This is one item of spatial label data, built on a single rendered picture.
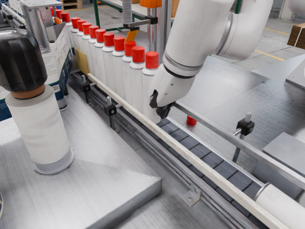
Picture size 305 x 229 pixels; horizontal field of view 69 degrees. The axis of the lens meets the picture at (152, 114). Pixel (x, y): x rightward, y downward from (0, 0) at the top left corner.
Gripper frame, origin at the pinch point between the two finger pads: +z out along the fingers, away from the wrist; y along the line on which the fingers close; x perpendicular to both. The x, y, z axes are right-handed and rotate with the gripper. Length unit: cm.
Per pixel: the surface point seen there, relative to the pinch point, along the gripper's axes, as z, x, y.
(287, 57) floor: 121, -57, -335
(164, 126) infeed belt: 6.0, 2.0, -1.1
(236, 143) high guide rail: -8.2, 18.8, -2.9
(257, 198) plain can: -7.5, 28.7, 2.2
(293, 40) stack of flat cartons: 119, -79, -393
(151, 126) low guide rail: 2.7, 1.5, 4.3
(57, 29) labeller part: 7, -52, 8
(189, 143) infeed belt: 2.8, 10.6, -1.4
